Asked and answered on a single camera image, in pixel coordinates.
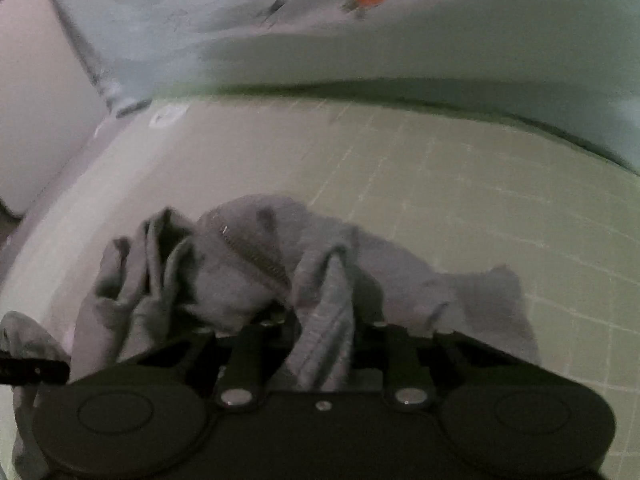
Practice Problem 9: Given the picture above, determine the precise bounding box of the grey zip hoodie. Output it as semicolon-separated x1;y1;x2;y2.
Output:
0;194;544;480

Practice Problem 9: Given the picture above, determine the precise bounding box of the green grid cutting mat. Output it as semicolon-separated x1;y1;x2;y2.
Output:
1;98;639;479

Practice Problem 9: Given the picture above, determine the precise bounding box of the white panel board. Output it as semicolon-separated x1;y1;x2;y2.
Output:
1;0;106;216

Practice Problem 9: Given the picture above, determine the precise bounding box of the light blue carrot-print sheet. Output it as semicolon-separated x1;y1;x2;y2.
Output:
53;0;639;169

